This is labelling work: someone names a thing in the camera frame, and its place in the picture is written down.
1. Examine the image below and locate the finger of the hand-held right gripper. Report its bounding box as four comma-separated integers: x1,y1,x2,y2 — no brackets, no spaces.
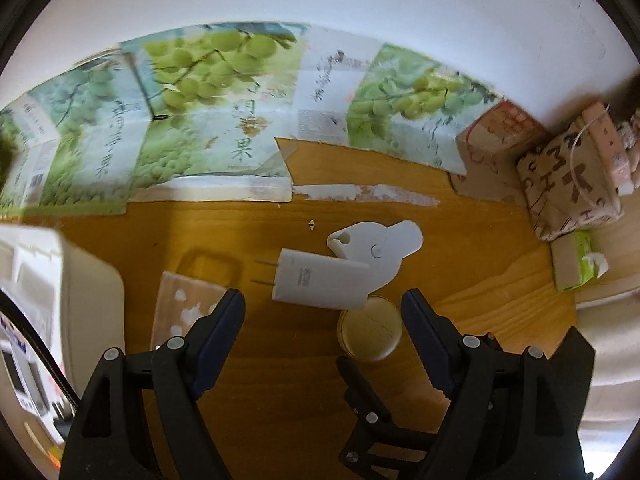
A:
335,355,441,466

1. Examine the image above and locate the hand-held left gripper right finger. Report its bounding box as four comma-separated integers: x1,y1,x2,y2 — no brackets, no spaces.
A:
400,287,586,480

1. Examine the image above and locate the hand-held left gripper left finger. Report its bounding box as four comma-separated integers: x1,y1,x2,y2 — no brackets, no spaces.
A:
60,287,247,480

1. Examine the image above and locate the round golden tin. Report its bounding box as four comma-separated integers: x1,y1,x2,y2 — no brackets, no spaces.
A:
336,295,403,363

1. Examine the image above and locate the white storage bin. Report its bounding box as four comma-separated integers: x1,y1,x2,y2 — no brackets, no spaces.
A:
0,225,126,441

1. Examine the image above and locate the clear dotted plastic packet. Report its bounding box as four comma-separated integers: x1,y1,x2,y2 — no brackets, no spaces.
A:
149,250,241,353

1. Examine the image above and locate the white plastic holder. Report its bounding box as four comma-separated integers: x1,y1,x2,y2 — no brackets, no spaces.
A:
326,220,423,297

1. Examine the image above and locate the green tissue pack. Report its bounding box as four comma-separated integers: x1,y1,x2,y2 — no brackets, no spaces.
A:
551,230,610,292

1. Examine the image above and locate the white power adapter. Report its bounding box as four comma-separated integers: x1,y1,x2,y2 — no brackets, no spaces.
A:
252,247,371,311

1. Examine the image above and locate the patterned paper-wrapped package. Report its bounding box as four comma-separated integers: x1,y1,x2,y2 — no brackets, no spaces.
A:
516,117,623,243

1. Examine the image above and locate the large grape print cardboard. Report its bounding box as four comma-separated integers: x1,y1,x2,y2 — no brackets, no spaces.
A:
0,22,306,221

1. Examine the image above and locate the brown cardboard box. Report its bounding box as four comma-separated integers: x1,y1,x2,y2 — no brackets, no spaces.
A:
452,101,551,208

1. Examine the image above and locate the pink patterned box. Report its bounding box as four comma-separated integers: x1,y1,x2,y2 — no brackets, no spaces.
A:
582,101,636,196

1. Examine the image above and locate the black braided cable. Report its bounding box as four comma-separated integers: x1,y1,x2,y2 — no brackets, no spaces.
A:
0,290,81,411

